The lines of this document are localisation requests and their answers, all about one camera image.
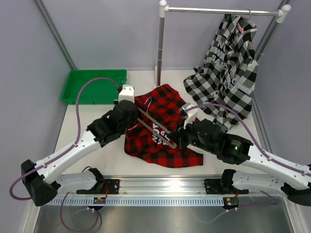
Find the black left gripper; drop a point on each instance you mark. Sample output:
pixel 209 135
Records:
pixel 133 119

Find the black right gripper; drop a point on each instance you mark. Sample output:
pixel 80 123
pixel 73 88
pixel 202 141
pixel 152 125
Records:
pixel 179 136

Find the red black plaid shirt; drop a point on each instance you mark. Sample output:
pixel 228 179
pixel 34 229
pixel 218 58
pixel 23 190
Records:
pixel 141 143

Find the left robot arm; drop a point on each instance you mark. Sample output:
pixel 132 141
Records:
pixel 44 179

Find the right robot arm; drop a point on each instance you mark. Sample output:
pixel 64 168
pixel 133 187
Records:
pixel 278 175

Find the black white plaid shirt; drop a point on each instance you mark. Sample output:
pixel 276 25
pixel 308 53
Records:
pixel 228 74

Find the pink clothes hanger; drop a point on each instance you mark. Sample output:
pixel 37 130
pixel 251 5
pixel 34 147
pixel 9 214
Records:
pixel 240 28

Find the green plastic tray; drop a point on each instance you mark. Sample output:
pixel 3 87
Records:
pixel 98 92

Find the metal clothes rack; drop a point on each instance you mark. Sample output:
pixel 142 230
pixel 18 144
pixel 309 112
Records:
pixel 278 18

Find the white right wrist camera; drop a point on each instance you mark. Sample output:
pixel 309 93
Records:
pixel 189 113

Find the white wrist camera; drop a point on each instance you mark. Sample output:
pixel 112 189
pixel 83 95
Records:
pixel 189 113
pixel 127 93

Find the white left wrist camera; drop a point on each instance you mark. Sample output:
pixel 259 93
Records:
pixel 127 93

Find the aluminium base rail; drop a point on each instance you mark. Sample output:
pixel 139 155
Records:
pixel 163 186

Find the white slotted cable duct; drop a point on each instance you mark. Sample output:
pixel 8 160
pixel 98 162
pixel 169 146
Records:
pixel 137 201

